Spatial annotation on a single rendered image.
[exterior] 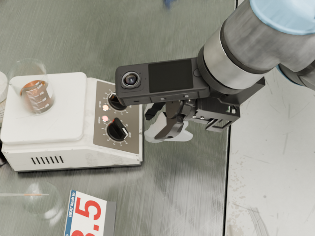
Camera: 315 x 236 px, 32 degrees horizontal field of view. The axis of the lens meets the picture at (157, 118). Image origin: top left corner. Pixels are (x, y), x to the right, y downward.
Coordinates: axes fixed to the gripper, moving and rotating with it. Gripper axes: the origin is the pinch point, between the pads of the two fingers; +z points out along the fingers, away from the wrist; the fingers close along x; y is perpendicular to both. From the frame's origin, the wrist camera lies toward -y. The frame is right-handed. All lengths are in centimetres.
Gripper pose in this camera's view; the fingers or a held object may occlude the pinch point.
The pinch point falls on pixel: (146, 124)
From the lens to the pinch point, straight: 80.9
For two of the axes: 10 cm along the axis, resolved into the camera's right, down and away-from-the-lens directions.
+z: -4.0, 3.9, 8.3
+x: -0.1, -9.0, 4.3
